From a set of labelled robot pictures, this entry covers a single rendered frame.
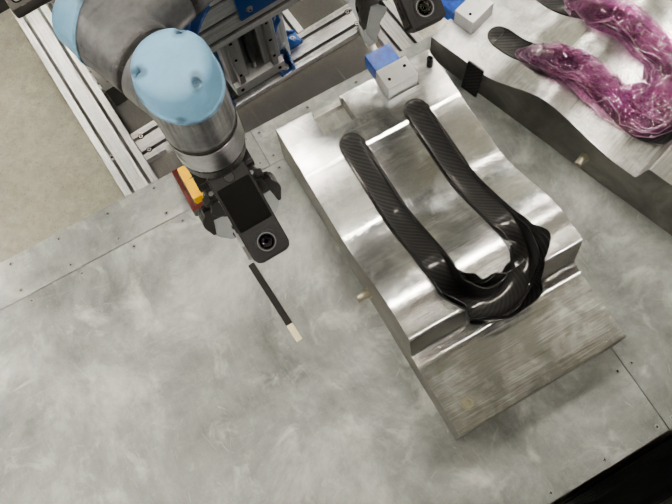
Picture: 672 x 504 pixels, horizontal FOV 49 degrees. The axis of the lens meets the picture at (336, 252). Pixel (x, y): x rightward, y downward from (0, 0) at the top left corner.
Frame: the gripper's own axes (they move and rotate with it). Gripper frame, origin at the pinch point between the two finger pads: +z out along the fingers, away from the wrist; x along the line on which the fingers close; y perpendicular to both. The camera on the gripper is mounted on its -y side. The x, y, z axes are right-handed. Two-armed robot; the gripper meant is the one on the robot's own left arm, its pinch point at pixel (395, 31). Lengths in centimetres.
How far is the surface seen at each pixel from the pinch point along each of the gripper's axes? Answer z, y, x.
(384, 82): 9.2, -1.0, 2.3
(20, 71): 101, 109, 64
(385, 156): 12.3, -9.8, 7.4
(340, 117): 14.6, 0.2, 9.3
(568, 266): 14.3, -36.2, -5.9
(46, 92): 101, 98, 60
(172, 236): 21.0, -0.9, 40.0
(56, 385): 21, -13, 65
